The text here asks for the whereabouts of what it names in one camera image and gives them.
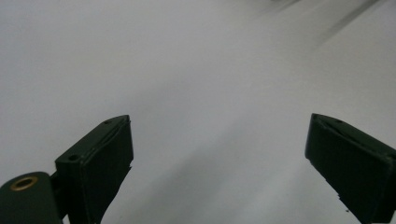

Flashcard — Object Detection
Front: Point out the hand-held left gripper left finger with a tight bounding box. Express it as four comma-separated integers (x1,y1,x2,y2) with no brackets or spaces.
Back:
55,114,134,224

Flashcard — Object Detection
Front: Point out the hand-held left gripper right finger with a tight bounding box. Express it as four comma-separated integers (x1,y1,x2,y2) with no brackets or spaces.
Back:
304,113,396,224

